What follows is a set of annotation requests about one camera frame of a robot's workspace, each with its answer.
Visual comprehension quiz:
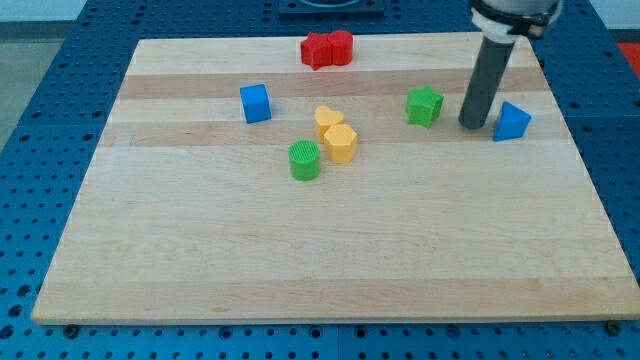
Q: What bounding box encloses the blue cube block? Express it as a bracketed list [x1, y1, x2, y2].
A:
[239, 84, 272, 124]

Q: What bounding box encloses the green cylinder block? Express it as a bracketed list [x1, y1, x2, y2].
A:
[288, 140, 320, 181]

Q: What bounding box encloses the yellow hexagon block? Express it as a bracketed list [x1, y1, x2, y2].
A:
[324, 124, 358, 164]

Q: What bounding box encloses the yellow heart block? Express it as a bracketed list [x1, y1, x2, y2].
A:
[314, 105, 345, 143]

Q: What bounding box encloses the light wooden board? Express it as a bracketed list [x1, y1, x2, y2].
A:
[32, 32, 639, 325]

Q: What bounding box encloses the green star block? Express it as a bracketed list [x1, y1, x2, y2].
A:
[405, 86, 444, 128]

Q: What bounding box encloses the red star block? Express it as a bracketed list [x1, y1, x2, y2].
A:
[300, 33, 333, 70]

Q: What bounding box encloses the red rounded block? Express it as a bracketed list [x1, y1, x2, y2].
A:
[327, 30, 354, 66]

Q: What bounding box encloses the blue triangle block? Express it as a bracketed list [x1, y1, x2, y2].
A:
[493, 102, 532, 142]

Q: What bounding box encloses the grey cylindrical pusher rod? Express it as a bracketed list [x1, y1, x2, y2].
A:
[458, 36, 515, 130]

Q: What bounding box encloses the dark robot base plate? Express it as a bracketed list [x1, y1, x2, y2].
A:
[276, 0, 385, 17]

